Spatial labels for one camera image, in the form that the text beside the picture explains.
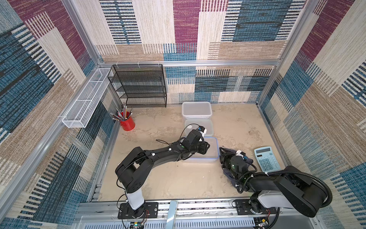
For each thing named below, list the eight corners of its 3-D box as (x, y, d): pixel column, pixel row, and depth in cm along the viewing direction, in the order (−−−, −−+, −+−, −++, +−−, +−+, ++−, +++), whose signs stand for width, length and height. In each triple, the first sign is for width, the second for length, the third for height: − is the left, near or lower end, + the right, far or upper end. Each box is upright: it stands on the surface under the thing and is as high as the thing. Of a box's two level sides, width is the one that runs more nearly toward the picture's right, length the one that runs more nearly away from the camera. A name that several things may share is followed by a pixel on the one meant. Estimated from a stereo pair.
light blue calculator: (261, 172, 87) (263, 170, 85) (253, 148, 97) (255, 146, 95) (279, 172, 87) (282, 170, 85) (269, 148, 97) (271, 146, 95)
